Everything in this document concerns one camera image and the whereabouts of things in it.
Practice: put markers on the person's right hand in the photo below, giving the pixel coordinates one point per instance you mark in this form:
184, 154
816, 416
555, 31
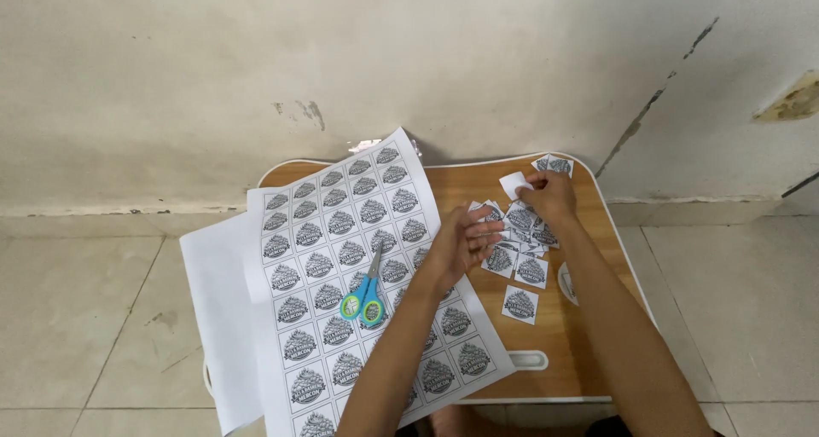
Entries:
555, 197

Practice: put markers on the person's left hand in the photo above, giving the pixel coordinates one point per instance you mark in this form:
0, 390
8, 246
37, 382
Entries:
454, 242

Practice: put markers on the person's right fingers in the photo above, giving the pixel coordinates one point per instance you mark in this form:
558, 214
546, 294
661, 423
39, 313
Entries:
539, 182

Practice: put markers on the person's left fingers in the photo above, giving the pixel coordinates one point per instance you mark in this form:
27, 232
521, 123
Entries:
489, 233

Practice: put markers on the white paper backing piece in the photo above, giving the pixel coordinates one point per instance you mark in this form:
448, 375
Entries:
512, 184

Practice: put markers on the pair of joined printed stickers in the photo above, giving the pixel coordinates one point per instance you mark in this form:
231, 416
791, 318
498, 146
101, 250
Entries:
558, 164

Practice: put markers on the wooden lap table white rim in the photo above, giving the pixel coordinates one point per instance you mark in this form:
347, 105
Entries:
460, 187

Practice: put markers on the pile of cut labels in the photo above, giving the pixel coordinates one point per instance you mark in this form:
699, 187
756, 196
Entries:
531, 271

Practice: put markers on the single square printed sticker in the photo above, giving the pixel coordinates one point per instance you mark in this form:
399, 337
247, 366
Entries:
519, 304

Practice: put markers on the round-cut printed sticker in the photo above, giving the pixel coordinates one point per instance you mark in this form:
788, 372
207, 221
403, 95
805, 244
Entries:
567, 285

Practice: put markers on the blue and green scissors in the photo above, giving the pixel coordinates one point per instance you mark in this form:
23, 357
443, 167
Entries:
366, 288

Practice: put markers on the printed label sheet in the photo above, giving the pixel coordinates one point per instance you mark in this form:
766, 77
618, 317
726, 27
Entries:
333, 226

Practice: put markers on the person's leg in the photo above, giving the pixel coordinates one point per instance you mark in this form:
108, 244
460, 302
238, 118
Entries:
451, 424

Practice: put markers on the person's dark shorts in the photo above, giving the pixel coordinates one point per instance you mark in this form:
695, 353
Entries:
608, 428

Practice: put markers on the blank white paper sheet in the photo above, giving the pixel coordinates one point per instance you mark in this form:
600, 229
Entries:
217, 296

